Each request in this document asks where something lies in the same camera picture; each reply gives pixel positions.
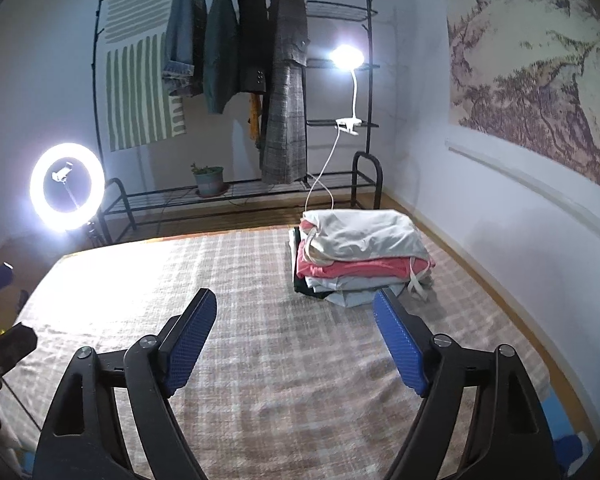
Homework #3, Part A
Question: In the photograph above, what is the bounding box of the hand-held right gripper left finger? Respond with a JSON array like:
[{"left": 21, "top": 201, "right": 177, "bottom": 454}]
[{"left": 32, "top": 287, "right": 218, "bottom": 480}]

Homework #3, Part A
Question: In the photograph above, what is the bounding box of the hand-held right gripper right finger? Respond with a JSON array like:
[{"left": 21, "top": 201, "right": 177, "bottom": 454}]
[{"left": 372, "top": 290, "right": 563, "bottom": 480}]

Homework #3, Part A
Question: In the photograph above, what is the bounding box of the white camisole top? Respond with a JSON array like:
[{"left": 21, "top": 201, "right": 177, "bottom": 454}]
[{"left": 301, "top": 208, "right": 437, "bottom": 302}]

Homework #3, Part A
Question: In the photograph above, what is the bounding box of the black metal clothes rack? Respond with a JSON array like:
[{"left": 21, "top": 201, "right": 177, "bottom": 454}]
[{"left": 89, "top": 0, "right": 383, "bottom": 246}]

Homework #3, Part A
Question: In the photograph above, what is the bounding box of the light grey folded garment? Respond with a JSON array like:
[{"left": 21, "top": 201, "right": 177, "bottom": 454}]
[{"left": 322, "top": 284, "right": 408, "bottom": 309}]

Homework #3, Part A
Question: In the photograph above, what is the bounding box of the white folded garment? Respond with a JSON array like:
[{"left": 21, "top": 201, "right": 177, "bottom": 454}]
[{"left": 304, "top": 272, "right": 413, "bottom": 292}]

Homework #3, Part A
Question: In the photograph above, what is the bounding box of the pink folded garment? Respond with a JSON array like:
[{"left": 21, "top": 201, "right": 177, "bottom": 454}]
[{"left": 299, "top": 240, "right": 437, "bottom": 279}]

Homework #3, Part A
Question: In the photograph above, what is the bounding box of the plaid beige blanket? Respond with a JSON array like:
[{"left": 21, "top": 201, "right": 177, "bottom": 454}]
[{"left": 0, "top": 225, "right": 588, "bottom": 480}]

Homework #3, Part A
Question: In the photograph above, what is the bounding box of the black folded garment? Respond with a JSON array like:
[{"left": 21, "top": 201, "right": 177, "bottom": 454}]
[{"left": 291, "top": 227, "right": 326, "bottom": 300}]

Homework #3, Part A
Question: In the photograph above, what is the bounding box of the phone holder on gooseneck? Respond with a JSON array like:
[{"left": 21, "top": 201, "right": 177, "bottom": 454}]
[{"left": 51, "top": 160, "right": 83, "bottom": 213}]

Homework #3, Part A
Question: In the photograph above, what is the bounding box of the potted plant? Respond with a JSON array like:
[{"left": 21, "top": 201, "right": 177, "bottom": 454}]
[{"left": 190, "top": 161, "right": 226, "bottom": 197}]

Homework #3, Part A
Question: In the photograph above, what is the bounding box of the printed blue bedsheet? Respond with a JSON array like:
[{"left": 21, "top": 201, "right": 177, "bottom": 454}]
[{"left": 0, "top": 392, "right": 598, "bottom": 480}]

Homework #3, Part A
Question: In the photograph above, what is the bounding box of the yellow scarf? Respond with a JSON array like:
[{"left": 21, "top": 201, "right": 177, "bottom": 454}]
[{"left": 247, "top": 91, "right": 263, "bottom": 148}]

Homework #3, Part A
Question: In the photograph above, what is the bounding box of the grey plaid coat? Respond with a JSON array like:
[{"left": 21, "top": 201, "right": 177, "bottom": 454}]
[{"left": 259, "top": 0, "right": 311, "bottom": 184}]

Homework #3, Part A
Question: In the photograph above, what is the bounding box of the white clip lamp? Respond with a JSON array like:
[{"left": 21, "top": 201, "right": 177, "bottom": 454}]
[{"left": 329, "top": 45, "right": 366, "bottom": 136}]

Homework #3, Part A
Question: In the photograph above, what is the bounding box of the dark green jacket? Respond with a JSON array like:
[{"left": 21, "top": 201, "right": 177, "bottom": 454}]
[{"left": 202, "top": 0, "right": 241, "bottom": 115}]

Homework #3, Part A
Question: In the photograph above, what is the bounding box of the blue denim jacket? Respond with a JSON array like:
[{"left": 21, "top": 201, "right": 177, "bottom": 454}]
[{"left": 161, "top": 0, "right": 208, "bottom": 97}]

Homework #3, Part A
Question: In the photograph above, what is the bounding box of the black coat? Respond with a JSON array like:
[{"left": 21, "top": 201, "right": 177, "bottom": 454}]
[{"left": 236, "top": 0, "right": 271, "bottom": 93}]

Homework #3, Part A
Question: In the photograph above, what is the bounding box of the black ring light tripod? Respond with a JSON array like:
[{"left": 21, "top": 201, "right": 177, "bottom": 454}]
[{"left": 82, "top": 220, "right": 106, "bottom": 248}]

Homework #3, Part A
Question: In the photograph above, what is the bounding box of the white lamp cable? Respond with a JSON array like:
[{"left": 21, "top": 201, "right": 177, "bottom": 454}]
[{"left": 305, "top": 127, "right": 341, "bottom": 213}]

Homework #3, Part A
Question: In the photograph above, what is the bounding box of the green striped wall hanging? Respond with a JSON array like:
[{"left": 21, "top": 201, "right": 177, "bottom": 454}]
[{"left": 104, "top": 0, "right": 190, "bottom": 152}]

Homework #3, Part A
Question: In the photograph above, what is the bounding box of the landscape wall tapestry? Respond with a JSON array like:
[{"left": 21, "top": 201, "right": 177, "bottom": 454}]
[{"left": 440, "top": 0, "right": 600, "bottom": 196}]

